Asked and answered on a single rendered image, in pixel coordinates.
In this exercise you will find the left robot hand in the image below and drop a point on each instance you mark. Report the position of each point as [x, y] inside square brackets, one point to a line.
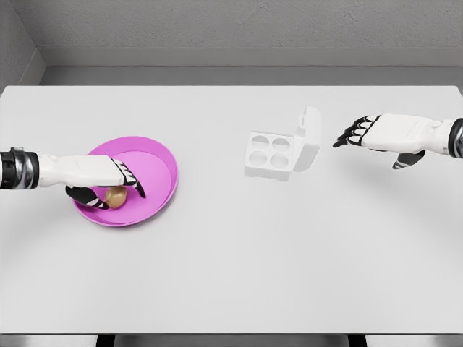
[90, 172]

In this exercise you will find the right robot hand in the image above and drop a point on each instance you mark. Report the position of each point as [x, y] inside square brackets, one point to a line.
[394, 133]

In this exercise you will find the brown egg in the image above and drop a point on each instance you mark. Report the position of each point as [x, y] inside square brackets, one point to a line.
[116, 197]

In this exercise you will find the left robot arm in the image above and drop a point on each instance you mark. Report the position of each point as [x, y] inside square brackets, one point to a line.
[25, 169]

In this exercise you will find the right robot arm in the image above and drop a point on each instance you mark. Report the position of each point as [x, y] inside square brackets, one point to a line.
[450, 138]

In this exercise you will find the white egg box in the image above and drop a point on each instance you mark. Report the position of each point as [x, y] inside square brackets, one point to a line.
[282, 150]

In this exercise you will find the pink round plate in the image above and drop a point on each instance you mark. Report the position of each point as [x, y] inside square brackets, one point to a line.
[152, 180]

